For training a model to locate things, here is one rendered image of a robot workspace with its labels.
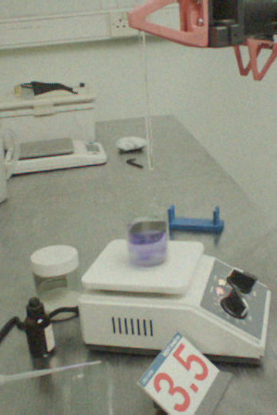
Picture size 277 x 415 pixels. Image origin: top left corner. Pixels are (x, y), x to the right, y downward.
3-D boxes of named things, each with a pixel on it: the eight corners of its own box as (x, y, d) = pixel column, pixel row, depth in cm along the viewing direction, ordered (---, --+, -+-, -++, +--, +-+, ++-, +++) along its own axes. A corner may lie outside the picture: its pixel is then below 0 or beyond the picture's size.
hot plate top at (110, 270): (206, 247, 68) (205, 241, 68) (187, 295, 57) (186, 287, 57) (112, 245, 71) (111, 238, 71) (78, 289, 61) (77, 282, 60)
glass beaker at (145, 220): (116, 267, 64) (109, 200, 61) (151, 251, 67) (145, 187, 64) (151, 282, 59) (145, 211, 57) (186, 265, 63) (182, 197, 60)
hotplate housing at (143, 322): (270, 306, 69) (270, 247, 66) (263, 370, 57) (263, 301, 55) (101, 295, 75) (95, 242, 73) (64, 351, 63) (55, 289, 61)
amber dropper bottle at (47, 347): (31, 360, 62) (21, 306, 60) (27, 347, 65) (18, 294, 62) (57, 354, 63) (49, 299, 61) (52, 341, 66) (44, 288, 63)
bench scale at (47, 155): (107, 165, 141) (106, 146, 140) (5, 178, 138) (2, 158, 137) (101, 149, 159) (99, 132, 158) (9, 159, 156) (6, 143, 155)
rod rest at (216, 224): (224, 224, 96) (223, 205, 95) (220, 232, 93) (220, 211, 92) (169, 221, 100) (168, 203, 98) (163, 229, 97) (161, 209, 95)
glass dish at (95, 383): (79, 370, 60) (76, 352, 59) (124, 379, 58) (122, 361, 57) (51, 401, 55) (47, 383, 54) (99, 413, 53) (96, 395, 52)
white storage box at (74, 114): (97, 121, 200) (94, 81, 195) (101, 144, 165) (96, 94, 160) (11, 130, 198) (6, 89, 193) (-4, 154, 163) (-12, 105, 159)
